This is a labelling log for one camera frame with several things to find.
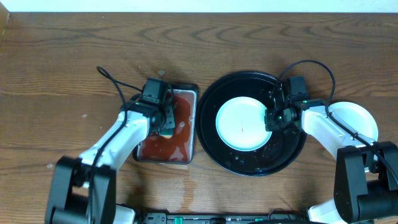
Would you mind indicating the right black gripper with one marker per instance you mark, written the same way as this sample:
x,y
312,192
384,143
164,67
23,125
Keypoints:
x,y
270,124

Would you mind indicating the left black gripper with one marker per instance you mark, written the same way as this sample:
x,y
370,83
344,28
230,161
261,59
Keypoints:
x,y
168,119

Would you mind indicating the green yellow sponge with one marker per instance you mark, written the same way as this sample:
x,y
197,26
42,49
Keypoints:
x,y
167,133

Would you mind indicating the pale green plate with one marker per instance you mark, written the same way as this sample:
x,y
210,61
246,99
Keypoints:
x,y
357,117
240,124

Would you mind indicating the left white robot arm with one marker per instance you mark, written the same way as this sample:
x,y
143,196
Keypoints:
x,y
83,189

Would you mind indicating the round black tray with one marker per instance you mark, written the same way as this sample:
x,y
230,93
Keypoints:
x,y
275,155

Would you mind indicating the rectangular tray with red water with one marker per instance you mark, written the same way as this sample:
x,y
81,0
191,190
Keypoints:
x,y
179,148

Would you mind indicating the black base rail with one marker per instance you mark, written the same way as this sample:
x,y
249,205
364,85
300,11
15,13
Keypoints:
x,y
163,218

